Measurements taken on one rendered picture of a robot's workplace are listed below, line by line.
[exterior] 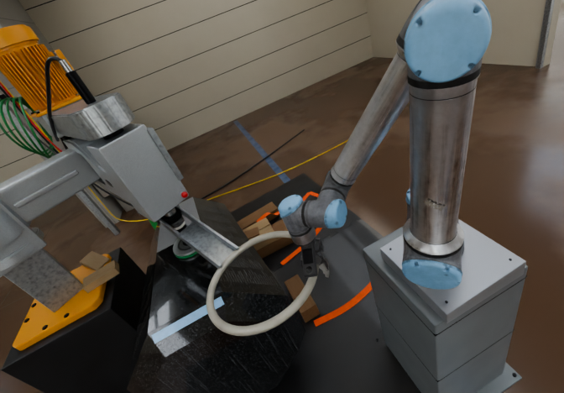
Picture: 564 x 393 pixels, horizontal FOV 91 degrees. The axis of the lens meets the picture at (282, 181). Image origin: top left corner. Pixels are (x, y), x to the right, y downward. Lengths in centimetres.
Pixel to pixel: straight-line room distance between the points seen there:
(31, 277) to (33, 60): 117
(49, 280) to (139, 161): 104
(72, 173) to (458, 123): 189
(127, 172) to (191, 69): 505
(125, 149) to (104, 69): 508
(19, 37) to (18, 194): 79
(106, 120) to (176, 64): 503
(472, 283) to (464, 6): 84
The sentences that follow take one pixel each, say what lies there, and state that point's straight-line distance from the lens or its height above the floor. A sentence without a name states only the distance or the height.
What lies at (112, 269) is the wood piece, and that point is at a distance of 209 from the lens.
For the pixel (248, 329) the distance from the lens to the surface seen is 105.
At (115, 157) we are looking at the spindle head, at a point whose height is 152.
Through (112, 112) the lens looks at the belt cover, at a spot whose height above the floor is 169.
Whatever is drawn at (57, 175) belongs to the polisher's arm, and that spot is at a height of 144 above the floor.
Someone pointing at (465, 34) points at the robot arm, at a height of 170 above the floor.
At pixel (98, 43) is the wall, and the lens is 639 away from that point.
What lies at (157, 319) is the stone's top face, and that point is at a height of 87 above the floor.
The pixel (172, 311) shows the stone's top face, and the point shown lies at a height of 87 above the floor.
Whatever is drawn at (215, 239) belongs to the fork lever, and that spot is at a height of 98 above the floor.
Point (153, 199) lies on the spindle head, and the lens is 144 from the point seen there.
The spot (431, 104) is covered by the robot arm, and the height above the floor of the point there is 159.
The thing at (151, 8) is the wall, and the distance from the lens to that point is 631.
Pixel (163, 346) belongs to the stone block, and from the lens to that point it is 147.
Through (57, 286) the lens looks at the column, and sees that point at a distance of 219.
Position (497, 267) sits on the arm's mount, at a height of 92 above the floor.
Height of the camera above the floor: 183
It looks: 31 degrees down
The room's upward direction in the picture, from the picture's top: 22 degrees counter-clockwise
